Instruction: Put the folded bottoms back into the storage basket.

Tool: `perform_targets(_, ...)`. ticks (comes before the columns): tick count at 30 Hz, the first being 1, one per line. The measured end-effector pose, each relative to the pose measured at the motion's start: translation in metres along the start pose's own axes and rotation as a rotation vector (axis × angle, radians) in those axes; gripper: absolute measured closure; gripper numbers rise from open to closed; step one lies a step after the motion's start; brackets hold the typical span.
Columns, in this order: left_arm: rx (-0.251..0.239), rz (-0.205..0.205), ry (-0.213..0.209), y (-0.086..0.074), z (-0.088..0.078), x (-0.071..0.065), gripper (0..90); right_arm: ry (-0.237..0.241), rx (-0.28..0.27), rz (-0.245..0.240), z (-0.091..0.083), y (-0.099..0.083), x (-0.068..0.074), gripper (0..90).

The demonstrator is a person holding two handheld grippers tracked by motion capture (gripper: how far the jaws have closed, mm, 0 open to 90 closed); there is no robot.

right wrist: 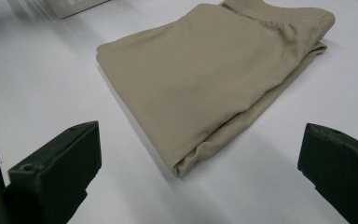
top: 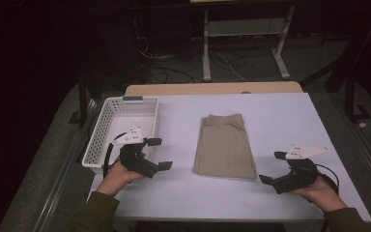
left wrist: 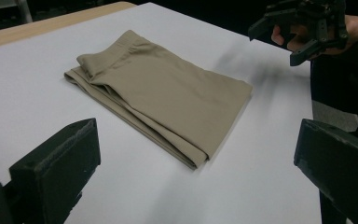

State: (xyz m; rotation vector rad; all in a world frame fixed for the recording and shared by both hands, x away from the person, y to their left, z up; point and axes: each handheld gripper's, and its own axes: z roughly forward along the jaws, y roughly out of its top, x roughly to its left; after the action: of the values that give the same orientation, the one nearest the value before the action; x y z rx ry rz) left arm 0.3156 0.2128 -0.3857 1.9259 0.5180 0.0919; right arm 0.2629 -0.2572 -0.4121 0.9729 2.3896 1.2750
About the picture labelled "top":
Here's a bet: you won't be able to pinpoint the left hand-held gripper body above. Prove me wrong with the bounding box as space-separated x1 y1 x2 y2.
111 126 159 179

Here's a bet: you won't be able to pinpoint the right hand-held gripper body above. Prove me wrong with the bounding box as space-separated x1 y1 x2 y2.
271 143 331 195

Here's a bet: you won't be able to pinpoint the white perforated plastic basket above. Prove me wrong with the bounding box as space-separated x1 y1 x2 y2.
81 96 159 175

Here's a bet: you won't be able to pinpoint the beige pants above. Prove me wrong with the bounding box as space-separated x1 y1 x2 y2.
191 113 258 180

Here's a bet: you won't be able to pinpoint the person's left hand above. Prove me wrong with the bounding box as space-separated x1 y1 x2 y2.
96 156 146 197

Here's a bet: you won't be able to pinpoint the person's right hand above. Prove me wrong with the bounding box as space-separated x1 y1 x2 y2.
291 175 348 213

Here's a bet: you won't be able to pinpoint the light wooden table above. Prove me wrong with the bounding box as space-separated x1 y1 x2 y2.
124 80 303 97

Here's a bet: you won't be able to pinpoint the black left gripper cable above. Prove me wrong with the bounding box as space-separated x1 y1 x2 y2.
102 132 128 178

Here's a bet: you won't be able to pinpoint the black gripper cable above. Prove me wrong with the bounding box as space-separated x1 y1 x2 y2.
315 163 340 194
102 132 128 178

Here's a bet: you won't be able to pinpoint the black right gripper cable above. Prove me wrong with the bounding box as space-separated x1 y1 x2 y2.
315 163 340 194

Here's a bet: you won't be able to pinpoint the tangle of floor cables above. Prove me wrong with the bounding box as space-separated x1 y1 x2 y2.
136 35 249 83

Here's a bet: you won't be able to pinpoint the grey metal desk frame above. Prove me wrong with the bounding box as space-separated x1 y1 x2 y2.
202 4 296 81

